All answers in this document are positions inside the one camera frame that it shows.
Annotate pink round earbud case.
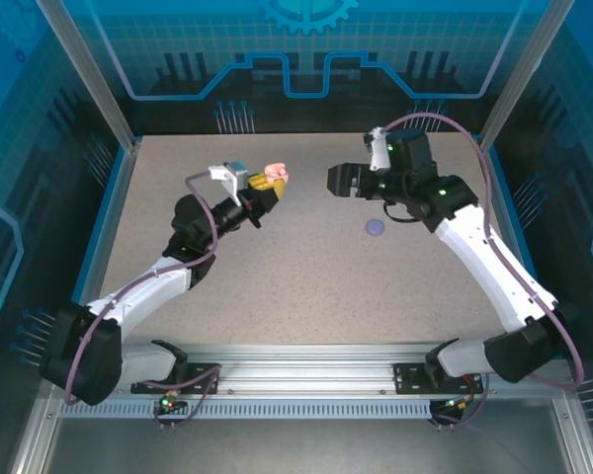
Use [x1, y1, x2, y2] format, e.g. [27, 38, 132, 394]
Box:
[265, 161, 291, 185]

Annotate small lit connector board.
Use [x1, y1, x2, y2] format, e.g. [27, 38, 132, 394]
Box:
[153, 389, 188, 416]
[432, 394, 478, 416]

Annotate steel base sheet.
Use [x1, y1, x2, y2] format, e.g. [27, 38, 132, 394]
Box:
[42, 417, 574, 474]

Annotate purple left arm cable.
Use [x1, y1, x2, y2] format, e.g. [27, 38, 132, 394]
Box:
[63, 171, 223, 432]

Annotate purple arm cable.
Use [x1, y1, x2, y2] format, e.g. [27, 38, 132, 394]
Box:
[63, 171, 223, 432]
[383, 112, 585, 432]

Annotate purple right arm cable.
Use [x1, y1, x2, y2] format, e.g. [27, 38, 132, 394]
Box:
[383, 112, 585, 432]

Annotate blue-edged aluminium side rail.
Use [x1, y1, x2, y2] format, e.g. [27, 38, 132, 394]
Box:
[71, 140, 142, 317]
[476, 142, 564, 359]

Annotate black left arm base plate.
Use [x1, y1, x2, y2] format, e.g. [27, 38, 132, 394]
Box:
[129, 362, 222, 396]

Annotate aluminium frame post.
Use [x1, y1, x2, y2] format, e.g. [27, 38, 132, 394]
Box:
[33, 0, 142, 152]
[475, 0, 577, 152]

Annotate long aluminium base rail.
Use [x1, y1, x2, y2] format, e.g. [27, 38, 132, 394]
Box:
[123, 342, 574, 400]

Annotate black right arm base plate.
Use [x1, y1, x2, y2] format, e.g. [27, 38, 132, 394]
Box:
[393, 361, 481, 396]

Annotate slotted grey cable duct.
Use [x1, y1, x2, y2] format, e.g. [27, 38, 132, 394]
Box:
[57, 399, 435, 422]

